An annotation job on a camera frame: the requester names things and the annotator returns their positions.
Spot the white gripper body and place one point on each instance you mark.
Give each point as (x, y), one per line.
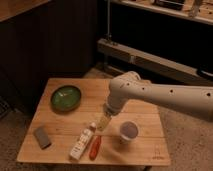
(114, 105)

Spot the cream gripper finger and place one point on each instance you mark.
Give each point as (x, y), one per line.
(103, 122)

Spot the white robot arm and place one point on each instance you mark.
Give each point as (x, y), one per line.
(196, 101)

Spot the green ceramic bowl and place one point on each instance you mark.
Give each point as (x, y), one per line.
(66, 98)

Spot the white tube with cap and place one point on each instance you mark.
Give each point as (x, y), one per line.
(83, 141)

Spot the wooden table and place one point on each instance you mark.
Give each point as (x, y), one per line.
(148, 148)

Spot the wooden bench beam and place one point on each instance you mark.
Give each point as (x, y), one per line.
(153, 63)

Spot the grey rectangular sponge block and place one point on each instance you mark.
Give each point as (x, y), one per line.
(42, 137)

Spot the metal pole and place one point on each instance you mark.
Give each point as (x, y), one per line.
(108, 35)

